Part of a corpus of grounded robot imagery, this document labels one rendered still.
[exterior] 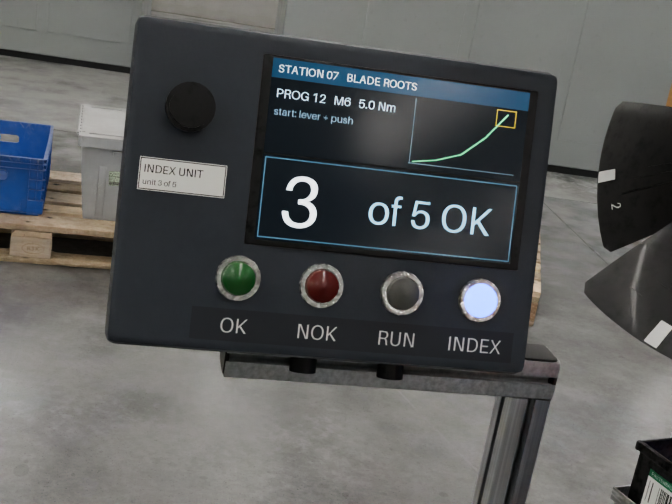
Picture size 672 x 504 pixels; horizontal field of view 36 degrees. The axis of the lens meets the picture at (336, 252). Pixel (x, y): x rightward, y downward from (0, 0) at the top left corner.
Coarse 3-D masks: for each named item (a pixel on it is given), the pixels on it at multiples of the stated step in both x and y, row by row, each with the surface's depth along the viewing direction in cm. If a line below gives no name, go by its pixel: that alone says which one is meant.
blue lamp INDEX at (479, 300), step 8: (472, 280) 63; (480, 280) 63; (464, 288) 63; (472, 288) 63; (480, 288) 63; (488, 288) 63; (496, 288) 63; (464, 296) 63; (472, 296) 63; (480, 296) 63; (488, 296) 63; (496, 296) 63; (464, 304) 63; (472, 304) 63; (480, 304) 63; (488, 304) 63; (496, 304) 63; (464, 312) 63; (472, 312) 63; (480, 312) 63; (488, 312) 63; (496, 312) 64; (472, 320) 63; (480, 320) 63
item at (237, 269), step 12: (228, 264) 60; (240, 264) 60; (252, 264) 60; (216, 276) 60; (228, 276) 59; (240, 276) 60; (252, 276) 60; (228, 288) 60; (240, 288) 60; (252, 288) 60; (240, 300) 60
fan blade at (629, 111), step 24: (624, 120) 150; (648, 120) 146; (624, 144) 149; (648, 144) 144; (600, 168) 152; (624, 168) 148; (648, 168) 144; (600, 192) 151; (624, 192) 147; (648, 192) 144; (600, 216) 150; (624, 216) 147; (648, 216) 144; (624, 240) 146
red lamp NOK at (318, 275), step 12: (324, 264) 61; (312, 276) 61; (324, 276) 61; (336, 276) 61; (300, 288) 61; (312, 288) 61; (324, 288) 61; (336, 288) 61; (312, 300) 61; (324, 300) 61; (336, 300) 61
